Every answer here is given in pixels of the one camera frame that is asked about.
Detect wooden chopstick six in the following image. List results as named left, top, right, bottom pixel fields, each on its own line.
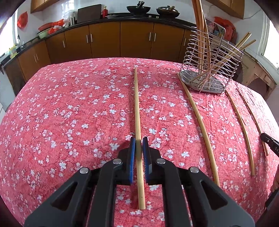
left=177, top=73, right=220, bottom=186

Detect wooden chopstick seven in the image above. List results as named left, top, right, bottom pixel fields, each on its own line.
left=225, top=91, right=255, bottom=176

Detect wooden chopstick five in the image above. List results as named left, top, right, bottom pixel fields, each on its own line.
left=134, top=67, right=146, bottom=210

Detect wooden chopstick two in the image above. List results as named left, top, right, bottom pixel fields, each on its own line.
left=190, top=32, right=255, bottom=86

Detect wooden chopstick three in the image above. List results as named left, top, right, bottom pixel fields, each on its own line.
left=196, top=1, right=211, bottom=70

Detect wooden chopstick one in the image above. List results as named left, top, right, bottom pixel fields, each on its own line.
left=192, top=0, right=204, bottom=72

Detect wooden chopstick four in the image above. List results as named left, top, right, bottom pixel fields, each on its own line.
left=198, top=32, right=256, bottom=86

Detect brown lower kitchen cabinets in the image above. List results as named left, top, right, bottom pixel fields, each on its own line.
left=2, top=21, right=193, bottom=95

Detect person hand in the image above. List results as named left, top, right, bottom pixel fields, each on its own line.
left=270, top=166, right=279, bottom=192

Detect wooden chopstick eight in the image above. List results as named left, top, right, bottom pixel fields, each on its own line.
left=236, top=88, right=269, bottom=156

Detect cream wooden side table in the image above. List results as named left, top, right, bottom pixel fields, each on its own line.
left=234, top=51, right=277, bottom=100

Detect red floral tablecloth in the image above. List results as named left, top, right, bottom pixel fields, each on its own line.
left=1, top=58, right=278, bottom=223

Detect colourful items on side table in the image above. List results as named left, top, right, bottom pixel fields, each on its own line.
left=207, top=17, right=237, bottom=44

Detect black lidded wok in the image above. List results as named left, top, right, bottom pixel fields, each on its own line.
left=156, top=6, right=180, bottom=19

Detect green basin with red items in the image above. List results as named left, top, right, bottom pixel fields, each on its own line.
left=37, top=19, right=70, bottom=39

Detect dark cutting board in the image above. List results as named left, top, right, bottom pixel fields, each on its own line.
left=77, top=4, right=102, bottom=24

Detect red bottle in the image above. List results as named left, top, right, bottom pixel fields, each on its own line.
left=102, top=6, right=108, bottom=18

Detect red plastic bag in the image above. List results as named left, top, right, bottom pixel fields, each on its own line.
left=17, top=11, right=28, bottom=30

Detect metal wire utensil holder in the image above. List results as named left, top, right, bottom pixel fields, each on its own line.
left=179, top=19, right=243, bottom=95

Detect right upper wall cabinet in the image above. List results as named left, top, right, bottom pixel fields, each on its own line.
left=207, top=0, right=244, bottom=19

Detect black wok with handle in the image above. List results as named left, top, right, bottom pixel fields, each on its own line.
left=126, top=1, right=151, bottom=16

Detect brown upper wall cabinet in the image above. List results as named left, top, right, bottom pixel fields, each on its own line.
left=30, top=0, right=59, bottom=14

